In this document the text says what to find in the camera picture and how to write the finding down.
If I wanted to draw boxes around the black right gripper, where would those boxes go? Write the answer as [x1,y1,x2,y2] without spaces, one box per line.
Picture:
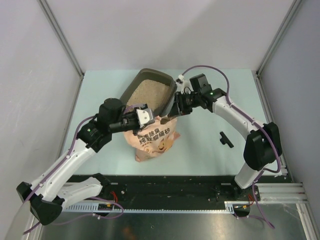
[168,91,202,118]

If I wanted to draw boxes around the pink cat litter bag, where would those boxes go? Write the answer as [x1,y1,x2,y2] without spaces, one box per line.
[124,116,180,162]

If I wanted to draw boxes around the black bag sealing clip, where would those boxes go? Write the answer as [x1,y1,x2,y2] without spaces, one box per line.
[219,131,234,149]

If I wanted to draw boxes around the silver metal scoop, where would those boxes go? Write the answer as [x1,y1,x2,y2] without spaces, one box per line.
[160,117,173,125]

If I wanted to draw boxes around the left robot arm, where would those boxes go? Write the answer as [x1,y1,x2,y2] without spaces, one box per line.
[16,98,153,226]

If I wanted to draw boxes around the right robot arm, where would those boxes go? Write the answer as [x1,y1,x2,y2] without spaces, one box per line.
[168,73,283,201]

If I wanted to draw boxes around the brown litter box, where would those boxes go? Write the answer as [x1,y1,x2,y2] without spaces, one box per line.
[120,68,177,117]

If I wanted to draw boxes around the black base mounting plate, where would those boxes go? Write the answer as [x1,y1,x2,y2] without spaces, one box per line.
[51,173,293,210]

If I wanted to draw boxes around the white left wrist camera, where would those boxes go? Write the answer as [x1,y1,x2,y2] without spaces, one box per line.
[136,104,155,129]

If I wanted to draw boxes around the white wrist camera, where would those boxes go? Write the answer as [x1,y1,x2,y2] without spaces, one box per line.
[136,104,155,129]
[175,74,192,94]

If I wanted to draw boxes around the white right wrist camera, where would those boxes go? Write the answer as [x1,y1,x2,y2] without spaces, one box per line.
[175,74,192,94]

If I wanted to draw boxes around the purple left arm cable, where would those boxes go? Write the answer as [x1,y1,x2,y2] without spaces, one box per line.
[22,102,148,236]

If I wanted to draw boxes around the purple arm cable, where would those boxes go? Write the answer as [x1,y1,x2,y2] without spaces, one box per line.
[181,64,282,230]
[22,102,148,236]

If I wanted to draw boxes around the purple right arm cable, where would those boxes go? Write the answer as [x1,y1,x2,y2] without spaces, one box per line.
[181,64,282,230]

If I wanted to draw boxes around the grey slotted cable duct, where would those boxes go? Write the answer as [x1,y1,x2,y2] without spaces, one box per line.
[63,201,249,214]

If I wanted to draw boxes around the aluminium rail right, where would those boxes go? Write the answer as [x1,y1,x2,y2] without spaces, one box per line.
[257,183,308,204]

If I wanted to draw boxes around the aluminium frame post left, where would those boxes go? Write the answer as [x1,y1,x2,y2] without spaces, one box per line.
[37,0,85,80]

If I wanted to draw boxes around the aluminium frame post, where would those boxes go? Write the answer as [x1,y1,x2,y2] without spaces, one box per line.
[256,0,305,76]
[37,0,85,80]

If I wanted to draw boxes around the aluminium frame post right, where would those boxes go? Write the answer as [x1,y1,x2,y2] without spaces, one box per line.
[256,0,305,76]

